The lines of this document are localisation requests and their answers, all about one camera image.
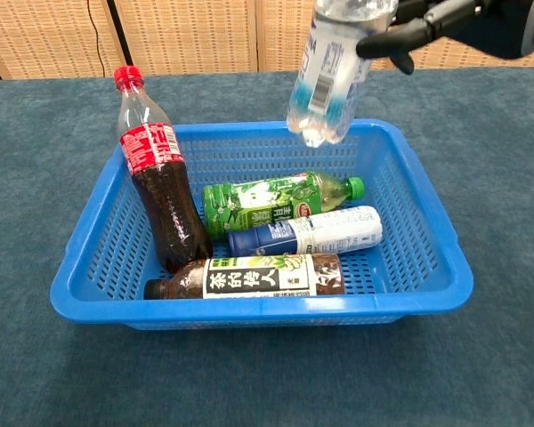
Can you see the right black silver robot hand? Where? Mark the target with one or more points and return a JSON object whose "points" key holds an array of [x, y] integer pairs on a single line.
{"points": [[471, 22]]}

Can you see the clear water bottle white cap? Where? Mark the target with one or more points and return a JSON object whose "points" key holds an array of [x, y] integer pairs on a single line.
{"points": [[329, 89]]}

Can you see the blue-capped white bottle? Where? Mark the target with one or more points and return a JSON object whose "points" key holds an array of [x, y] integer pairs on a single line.
{"points": [[329, 231]]}

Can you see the green tea bottle green cap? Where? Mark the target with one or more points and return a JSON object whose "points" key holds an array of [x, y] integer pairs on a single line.
{"points": [[258, 200]]}

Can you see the brown tea bottle black cap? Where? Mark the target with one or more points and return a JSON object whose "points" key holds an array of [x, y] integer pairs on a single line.
{"points": [[258, 278]]}

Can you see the cola bottle red cap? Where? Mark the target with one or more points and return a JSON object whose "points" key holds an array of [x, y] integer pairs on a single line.
{"points": [[160, 147]]}

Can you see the blue perforated plastic basket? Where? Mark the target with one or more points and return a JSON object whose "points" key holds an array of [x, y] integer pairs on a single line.
{"points": [[204, 311]]}

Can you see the woven bamboo folding screen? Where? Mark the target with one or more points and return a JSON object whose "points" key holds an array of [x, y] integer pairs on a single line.
{"points": [[204, 35]]}

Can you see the dark teal table mat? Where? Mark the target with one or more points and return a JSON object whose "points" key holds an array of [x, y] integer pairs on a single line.
{"points": [[71, 378]]}

